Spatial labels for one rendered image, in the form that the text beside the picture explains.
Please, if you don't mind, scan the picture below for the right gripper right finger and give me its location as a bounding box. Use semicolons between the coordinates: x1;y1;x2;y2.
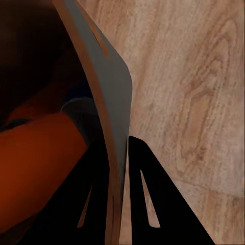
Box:
128;136;215;245

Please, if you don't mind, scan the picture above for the trash can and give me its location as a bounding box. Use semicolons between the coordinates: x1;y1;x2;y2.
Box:
0;0;133;245

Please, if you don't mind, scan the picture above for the can of soda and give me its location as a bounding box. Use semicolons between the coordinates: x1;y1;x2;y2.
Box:
0;110;96;234
60;69;104;140
3;78;75;132

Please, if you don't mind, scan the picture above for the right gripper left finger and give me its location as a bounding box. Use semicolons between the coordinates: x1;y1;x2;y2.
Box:
17;138;110;245

